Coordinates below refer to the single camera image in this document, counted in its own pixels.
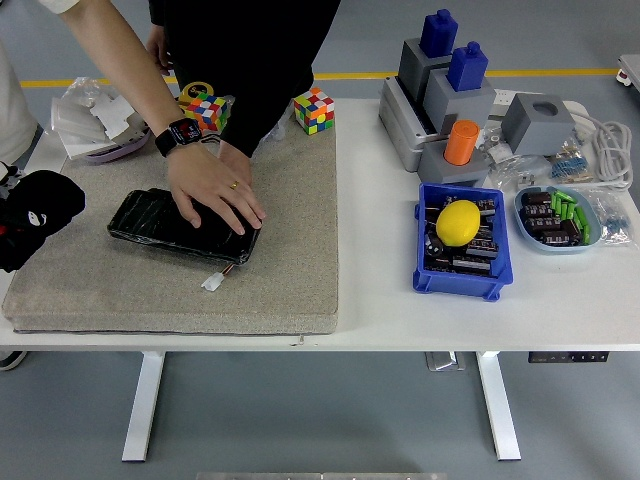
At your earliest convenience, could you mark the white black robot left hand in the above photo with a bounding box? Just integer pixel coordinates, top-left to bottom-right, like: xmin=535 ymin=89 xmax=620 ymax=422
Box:
xmin=0 ymin=159 xmax=25 ymax=201

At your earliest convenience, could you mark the person's left hand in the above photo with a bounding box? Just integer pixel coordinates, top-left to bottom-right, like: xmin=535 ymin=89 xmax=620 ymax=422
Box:
xmin=166 ymin=142 xmax=268 ymax=236
xmin=218 ymin=141 xmax=253 ymax=189

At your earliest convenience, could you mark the person's right hand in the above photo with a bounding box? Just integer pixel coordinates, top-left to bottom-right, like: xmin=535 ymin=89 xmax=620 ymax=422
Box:
xmin=148 ymin=26 xmax=174 ymax=77

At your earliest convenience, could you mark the black rag with red tag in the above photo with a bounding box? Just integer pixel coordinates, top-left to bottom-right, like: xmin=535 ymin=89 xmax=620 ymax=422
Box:
xmin=0 ymin=169 xmax=87 ymax=274

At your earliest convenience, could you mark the black desk control panel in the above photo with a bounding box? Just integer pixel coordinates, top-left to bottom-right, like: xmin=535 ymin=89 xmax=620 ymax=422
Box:
xmin=528 ymin=351 xmax=610 ymax=364

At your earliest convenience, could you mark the yellow tape measure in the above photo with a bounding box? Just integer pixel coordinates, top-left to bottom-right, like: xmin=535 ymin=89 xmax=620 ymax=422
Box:
xmin=178 ymin=81 xmax=216 ymax=107

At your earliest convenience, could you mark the clear plastic wrap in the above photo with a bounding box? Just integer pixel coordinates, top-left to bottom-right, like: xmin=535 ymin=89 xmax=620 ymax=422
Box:
xmin=259 ymin=112 xmax=294 ymax=146

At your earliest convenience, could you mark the black wristwatch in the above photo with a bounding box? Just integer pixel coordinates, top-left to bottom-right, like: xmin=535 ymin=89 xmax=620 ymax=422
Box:
xmin=153 ymin=118 xmax=204 ymax=159

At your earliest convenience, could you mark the person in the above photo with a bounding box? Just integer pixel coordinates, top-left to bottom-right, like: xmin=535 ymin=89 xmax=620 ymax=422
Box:
xmin=147 ymin=0 xmax=343 ymax=159
xmin=0 ymin=0 xmax=81 ymax=167

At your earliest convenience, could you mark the colourful puzzle cube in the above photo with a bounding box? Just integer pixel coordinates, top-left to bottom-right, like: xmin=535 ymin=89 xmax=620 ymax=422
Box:
xmin=292 ymin=87 xmax=336 ymax=136
xmin=186 ymin=92 xmax=231 ymax=135

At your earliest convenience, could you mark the white torn card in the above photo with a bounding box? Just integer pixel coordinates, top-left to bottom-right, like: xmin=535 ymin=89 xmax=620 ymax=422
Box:
xmin=91 ymin=92 xmax=144 ymax=141

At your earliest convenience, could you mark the white plastic tray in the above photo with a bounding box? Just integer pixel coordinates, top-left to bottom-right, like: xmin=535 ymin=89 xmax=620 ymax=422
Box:
xmin=49 ymin=96 xmax=107 ymax=145

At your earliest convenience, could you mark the clear plastic bag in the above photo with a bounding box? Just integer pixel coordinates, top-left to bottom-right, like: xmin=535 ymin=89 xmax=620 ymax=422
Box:
xmin=60 ymin=76 xmax=112 ymax=107

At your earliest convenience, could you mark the grey-brown mat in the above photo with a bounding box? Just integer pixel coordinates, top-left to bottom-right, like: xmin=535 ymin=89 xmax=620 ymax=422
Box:
xmin=0 ymin=98 xmax=340 ymax=335

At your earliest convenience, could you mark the purple rimmed plate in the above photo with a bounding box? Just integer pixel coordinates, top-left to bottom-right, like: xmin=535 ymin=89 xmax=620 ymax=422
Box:
xmin=82 ymin=130 xmax=151 ymax=165

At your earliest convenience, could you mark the person's foot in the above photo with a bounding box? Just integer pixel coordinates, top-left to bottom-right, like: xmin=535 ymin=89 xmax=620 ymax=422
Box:
xmin=0 ymin=349 xmax=29 ymax=372

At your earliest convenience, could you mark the orange cylinder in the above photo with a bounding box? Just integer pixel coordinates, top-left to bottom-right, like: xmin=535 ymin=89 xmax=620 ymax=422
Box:
xmin=443 ymin=118 xmax=481 ymax=166

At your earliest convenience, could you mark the yellow lemon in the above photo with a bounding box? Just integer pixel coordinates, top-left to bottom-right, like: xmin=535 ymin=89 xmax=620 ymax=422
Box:
xmin=435 ymin=199 xmax=482 ymax=248

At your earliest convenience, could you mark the white table leg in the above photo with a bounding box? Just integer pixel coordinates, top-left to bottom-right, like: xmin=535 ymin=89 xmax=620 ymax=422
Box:
xmin=475 ymin=351 xmax=522 ymax=462
xmin=121 ymin=351 xmax=167 ymax=463

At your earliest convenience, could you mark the low grey holder block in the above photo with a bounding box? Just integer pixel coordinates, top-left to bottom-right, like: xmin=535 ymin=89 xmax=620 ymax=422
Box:
xmin=417 ymin=141 xmax=492 ymax=189

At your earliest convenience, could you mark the blue bottle-shaped block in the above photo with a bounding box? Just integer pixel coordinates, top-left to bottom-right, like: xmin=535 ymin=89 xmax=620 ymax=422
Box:
xmin=446 ymin=41 xmax=489 ymax=93
xmin=418 ymin=8 xmax=459 ymax=57

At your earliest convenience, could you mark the blue plastic bin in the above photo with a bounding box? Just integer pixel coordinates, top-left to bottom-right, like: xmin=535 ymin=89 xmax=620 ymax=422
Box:
xmin=412 ymin=182 xmax=515 ymax=302

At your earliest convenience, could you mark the clear bag of small parts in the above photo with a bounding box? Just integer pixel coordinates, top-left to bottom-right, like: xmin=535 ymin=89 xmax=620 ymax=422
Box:
xmin=477 ymin=124 xmax=516 ymax=166

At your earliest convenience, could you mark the white power strip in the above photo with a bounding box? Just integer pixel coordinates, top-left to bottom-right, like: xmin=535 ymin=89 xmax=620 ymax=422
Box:
xmin=488 ymin=88 xmax=519 ymax=132

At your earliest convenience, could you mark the clear bag with plug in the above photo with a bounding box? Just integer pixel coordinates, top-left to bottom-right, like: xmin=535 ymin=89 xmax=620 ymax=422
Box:
xmin=487 ymin=153 xmax=554 ymax=194

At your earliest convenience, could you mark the grey block with round hole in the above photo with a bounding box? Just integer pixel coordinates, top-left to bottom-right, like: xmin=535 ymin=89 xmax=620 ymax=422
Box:
xmin=501 ymin=92 xmax=576 ymax=156

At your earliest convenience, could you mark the light blue dish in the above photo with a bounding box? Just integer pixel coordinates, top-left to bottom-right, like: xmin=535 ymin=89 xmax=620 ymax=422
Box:
xmin=513 ymin=185 xmax=603 ymax=256

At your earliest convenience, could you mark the bag of blue resistors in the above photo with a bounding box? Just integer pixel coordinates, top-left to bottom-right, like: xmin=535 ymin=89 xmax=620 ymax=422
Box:
xmin=547 ymin=130 xmax=597 ymax=184
xmin=582 ymin=187 xmax=636 ymax=248

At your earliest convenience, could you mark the white wheeled cart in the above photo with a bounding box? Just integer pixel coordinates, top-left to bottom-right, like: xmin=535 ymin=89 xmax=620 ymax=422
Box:
xmin=615 ymin=53 xmax=640 ymax=94

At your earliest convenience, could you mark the white connector with wires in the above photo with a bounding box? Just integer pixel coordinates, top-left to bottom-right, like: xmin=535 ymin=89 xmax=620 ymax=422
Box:
xmin=200 ymin=264 xmax=241 ymax=293

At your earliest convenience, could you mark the light grey enclosure box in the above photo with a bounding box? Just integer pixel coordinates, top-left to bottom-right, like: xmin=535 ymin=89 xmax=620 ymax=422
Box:
xmin=378 ymin=75 xmax=451 ymax=174

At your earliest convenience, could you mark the metal bracket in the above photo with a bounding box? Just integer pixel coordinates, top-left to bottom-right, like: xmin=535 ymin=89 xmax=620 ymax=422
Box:
xmin=424 ymin=351 xmax=467 ymax=372

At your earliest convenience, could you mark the white power cable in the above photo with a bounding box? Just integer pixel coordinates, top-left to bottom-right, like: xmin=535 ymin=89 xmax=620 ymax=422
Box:
xmin=564 ymin=99 xmax=635 ymax=191

